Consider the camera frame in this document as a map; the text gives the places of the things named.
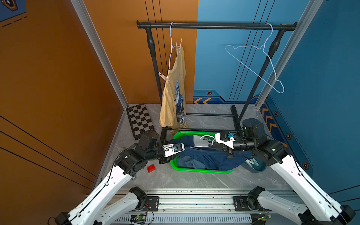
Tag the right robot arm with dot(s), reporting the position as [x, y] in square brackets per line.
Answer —
[318, 208]

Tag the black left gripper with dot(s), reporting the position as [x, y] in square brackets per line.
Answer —
[166, 159]

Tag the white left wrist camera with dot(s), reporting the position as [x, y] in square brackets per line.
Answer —
[172, 149]

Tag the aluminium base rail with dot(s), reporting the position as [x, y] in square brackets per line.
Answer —
[202, 206]

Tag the black clothes rack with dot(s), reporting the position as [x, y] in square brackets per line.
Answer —
[232, 59]

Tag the green circuit board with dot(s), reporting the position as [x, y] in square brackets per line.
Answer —
[138, 219]

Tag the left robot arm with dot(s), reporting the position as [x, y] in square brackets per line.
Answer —
[94, 209]

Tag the teal plastic bin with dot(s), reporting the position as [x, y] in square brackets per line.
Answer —
[249, 155]

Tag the checkered chess board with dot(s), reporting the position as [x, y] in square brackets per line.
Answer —
[140, 120]

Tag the tan yellow t-shirt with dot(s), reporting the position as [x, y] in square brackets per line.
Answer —
[173, 108]

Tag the white clothespin navy shirt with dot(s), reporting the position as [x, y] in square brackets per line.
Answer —
[252, 162]

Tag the slate blue t-shirt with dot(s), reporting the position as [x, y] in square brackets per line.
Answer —
[189, 162]

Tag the aluminium corner post left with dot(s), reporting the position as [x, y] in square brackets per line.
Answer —
[89, 27]

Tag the aluminium corner post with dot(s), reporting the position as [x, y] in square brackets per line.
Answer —
[89, 27]
[303, 24]

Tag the pink clothespin tan shirt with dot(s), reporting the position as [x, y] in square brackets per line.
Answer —
[165, 78]
[179, 46]

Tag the red toy block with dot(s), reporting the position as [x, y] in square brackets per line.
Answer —
[151, 168]

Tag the white wire hanger tan shirt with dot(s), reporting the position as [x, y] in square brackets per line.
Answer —
[171, 43]

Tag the pink clothespin front tan shirt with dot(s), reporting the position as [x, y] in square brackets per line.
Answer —
[165, 78]

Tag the white wire hanger navy shirt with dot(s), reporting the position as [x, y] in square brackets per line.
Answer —
[205, 141]

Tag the aluminium corner post right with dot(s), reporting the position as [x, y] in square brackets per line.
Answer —
[303, 24]

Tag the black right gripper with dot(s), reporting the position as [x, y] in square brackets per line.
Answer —
[229, 151]

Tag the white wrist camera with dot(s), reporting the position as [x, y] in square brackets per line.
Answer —
[172, 149]
[225, 138]

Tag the navy printed t-shirt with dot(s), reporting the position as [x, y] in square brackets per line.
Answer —
[212, 158]

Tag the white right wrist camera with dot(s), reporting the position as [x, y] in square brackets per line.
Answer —
[225, 138]

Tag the pink clothespin rear tan shirt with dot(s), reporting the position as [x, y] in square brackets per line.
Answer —
[179, 46]

